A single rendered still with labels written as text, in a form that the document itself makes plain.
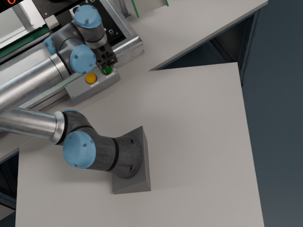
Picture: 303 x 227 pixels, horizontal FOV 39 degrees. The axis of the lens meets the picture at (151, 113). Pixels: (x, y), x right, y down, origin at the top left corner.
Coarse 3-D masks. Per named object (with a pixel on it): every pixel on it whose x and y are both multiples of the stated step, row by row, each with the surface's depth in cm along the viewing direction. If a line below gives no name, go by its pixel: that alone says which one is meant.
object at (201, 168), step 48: (144, 96) 171; (192, 96) 169; (240, 96) 167; (48, 144) 167; (192, 144) 162; (240, 144) 160; (48, 192) 160; (96, 192) 158; (144, 192) 156; (192, 192) 155; (240, 192) 153
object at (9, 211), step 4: (0, 204) 210; (4, 204) 215; (0, 208) 214; (4, 208) 216; (8, 208) 219; (12, 208) 225; (0, 212) 218; (4, 212) 221; (8, 212) 224; (12, 212) 227; (0, 216) 223; (4, 216) 226
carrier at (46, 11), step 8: (32, 0) 180; (40, 0) 180; (48, 0) 179; (56, 0) 179; (64, 0) 179; (72, 0) 178; (80, 0) 179; (40, 8) 178; (48, 8) 178; (56, 8) 178; (64, 8) 177; (48, 16) 176
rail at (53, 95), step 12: (132, 36) 170; (120, 48) 169; (132, 48) 170; (120, 60) 173; (60, 84) 165; (36, 96) 165; (48, 96) 165; (60, 96) 170; (24, 108) 162; (36, 108) 167; (48, 108) 172; (0, 132) 167
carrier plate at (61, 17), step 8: (88, 0) 178; (96, 0) 177; (96, 8) 176; (104, 8) 175; (56, 16) 176; (64, 16) 176; (104, 16) 174; (64, 24) 174; (104, 24) 172; (112, 24) 172; (120, 32) 170; (112, 40) 169
